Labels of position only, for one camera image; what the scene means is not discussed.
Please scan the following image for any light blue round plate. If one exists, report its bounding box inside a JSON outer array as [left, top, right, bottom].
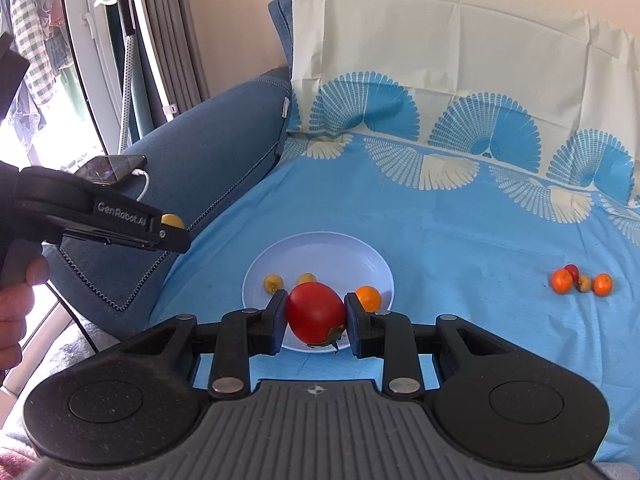
[[241, 231, 395, 357]]

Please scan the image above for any black smartphone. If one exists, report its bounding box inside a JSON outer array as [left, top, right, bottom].
[[75, 156, 147, 184]]

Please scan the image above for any checked hanging shirt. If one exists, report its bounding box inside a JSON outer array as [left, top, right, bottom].
[[0, 0, 57, 107]]

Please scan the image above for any person's left hand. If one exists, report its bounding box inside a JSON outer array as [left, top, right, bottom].
[[0, 254, 51, 372]]

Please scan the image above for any blue fan-patterned bedsheet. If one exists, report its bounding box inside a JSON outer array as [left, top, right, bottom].
[[148, 0, 640, 467]]

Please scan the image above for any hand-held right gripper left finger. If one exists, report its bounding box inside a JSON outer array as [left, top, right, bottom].
[[150, 290, 290, 402]]

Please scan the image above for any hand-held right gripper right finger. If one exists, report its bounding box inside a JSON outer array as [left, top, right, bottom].
[[344, 291, 497, 402]]

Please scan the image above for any white charging cable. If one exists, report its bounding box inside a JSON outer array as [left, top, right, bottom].
[[132, 169, 152, 202]]

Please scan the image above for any white window frame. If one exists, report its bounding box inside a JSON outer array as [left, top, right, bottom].
[[59, 0, 132, 161]]

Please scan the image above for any white fluffy towel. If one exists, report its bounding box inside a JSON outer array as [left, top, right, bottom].
[[0, 317, 123, 480]]

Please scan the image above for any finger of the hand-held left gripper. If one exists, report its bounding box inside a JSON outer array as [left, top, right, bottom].
[[148, 216, 193, 256]]

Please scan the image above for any grey curtain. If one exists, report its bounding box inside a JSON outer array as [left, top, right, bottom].
[[145, 0, 212, 127]]

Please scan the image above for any black cable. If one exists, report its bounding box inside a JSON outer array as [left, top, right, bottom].
[[46, 281, 104, 354]]

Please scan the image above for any white steamer pole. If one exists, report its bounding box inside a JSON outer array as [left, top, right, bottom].
[[122, 0, 180, 123]]

